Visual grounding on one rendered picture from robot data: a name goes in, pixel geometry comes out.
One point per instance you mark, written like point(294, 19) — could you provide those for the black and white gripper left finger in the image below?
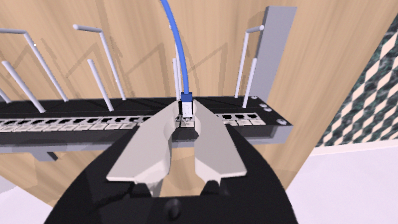
point(140, 156)

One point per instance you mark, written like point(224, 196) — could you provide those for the white and blue cable plug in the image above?
point(186, 104)

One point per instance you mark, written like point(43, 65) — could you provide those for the blue network cable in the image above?
point(178, 44)

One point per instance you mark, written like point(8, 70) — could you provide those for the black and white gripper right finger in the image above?
point(221, 153)

